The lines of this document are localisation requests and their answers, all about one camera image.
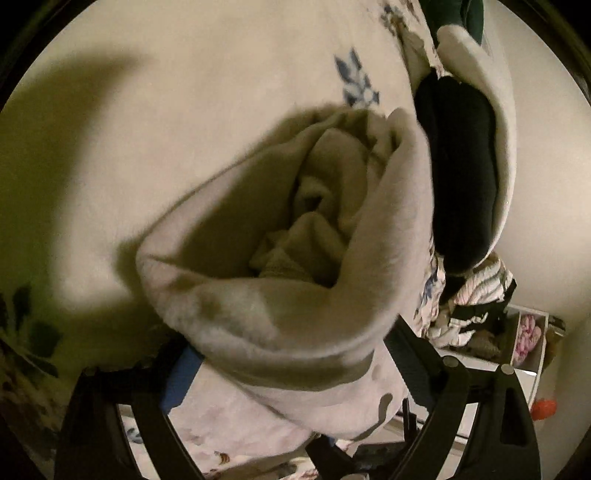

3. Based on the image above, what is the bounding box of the white shelf unit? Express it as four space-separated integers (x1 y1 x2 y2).
438 305 567 446

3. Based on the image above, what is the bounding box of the floral bed sheet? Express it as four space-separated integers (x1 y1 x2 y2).
0 0 446 480

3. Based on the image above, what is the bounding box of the white garment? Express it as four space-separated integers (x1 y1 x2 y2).
136 105 438 444

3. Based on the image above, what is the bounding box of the dark green pillow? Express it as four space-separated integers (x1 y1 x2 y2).
422 0 485 47

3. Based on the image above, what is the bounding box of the orange object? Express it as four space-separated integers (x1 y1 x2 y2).
531 399 557 421

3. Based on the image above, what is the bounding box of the patterned cloth pile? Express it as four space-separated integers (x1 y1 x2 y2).
427 253 518 361

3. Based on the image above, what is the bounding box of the black folded cloth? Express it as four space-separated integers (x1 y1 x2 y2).
414 74 502 274

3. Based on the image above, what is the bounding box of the pink cloth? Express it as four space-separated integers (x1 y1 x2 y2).
514 314 544 364

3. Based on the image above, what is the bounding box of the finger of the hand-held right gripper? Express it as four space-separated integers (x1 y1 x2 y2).
305 434 366 480

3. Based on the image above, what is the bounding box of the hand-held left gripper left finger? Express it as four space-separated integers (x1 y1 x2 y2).
54 332 209 480

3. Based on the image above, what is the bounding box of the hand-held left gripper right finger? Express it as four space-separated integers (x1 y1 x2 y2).
383 316 542 480

